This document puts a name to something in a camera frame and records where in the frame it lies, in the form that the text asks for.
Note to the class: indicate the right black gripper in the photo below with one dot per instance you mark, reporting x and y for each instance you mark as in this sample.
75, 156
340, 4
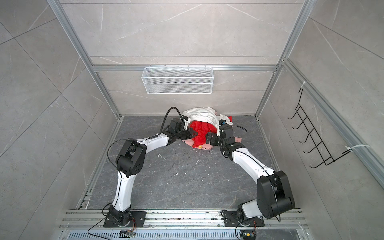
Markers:
214, 136

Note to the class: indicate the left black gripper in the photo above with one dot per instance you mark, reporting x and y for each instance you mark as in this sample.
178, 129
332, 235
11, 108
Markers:
191, 134

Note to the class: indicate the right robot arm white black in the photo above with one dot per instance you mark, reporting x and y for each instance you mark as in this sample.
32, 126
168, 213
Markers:
274, 194

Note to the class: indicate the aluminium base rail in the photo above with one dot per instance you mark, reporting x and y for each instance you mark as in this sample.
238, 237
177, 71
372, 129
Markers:
195, 224

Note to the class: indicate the white cloth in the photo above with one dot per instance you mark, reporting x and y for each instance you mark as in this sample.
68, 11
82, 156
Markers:
206, 115

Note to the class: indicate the black wire hook rack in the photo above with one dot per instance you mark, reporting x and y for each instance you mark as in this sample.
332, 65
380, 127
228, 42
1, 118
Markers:
313, 136

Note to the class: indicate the pink cloth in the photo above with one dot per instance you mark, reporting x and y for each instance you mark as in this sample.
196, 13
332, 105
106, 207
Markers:
190, 143

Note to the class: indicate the red cloth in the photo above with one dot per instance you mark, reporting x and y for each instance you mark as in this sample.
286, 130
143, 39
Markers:
202, 129

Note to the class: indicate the aluminium frame profiles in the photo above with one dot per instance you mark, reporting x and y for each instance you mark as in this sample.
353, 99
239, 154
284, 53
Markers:
365, 154

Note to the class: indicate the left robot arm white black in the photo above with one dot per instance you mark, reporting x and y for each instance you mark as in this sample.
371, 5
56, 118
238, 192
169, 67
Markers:
130, 162

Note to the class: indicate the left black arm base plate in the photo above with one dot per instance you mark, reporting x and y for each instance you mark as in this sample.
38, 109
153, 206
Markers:
136, 217

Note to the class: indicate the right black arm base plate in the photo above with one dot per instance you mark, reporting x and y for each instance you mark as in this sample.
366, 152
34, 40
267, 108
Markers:
234, 218

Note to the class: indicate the white wire mesh basket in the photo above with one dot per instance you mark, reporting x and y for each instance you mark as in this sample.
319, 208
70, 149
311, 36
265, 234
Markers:
178, 80

